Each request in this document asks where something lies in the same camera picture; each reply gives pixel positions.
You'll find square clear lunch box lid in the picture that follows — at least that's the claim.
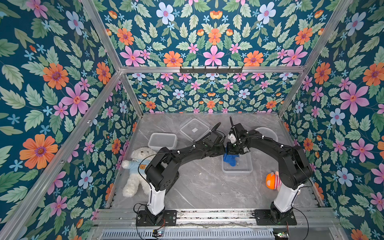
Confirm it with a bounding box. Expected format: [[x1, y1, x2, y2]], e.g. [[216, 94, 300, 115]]
[[180, 118, 210, 142]]

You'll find square clear lunch box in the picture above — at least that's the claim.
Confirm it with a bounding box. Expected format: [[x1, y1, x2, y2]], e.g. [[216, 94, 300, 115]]
[[222, 153, 253, 175]]

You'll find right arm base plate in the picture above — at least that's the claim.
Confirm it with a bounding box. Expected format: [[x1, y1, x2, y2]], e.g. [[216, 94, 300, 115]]
[[252, 210, 297, 226]]

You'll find aluminium front rail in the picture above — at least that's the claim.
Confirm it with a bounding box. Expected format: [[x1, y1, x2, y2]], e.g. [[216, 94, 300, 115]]
[[93, 208, 342, 228]]

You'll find round clear lunch box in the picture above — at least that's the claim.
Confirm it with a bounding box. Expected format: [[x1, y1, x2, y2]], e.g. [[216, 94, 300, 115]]
[[255, 127, 278, 142]]

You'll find orange pink plush doll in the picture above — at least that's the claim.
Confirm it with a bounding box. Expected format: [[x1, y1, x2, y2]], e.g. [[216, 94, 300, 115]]
[[266, 171, 282, 191]]

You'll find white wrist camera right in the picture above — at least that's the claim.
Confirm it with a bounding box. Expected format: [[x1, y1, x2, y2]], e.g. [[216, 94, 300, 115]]
[[228, 134, 237, 144]]

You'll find blue cleaning cloth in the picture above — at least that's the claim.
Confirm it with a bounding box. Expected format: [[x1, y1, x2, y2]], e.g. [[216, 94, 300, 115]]
[[223, 154, 239, 167]]

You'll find black wall hook rail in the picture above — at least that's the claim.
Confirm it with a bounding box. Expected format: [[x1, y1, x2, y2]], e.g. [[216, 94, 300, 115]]
[[179, 66, 243, 75]]

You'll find white teddy bear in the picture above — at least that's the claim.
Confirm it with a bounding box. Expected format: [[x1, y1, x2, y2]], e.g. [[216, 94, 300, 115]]
[[121, 147, 156, 198]]

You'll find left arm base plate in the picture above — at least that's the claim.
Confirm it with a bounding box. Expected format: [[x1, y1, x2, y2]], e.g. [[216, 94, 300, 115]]
[[136, 210, 178, 227]]

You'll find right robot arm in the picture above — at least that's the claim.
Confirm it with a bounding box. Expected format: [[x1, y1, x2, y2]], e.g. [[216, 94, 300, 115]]
[[223, 117, 314, 224]]

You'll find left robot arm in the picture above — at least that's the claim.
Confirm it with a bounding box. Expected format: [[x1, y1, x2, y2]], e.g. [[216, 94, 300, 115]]
[[145, 123, 225, 217]]

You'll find rectangular clear lunch box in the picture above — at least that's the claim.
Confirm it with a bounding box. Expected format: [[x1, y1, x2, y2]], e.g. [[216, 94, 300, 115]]
[[148, 133, 178, 151]]

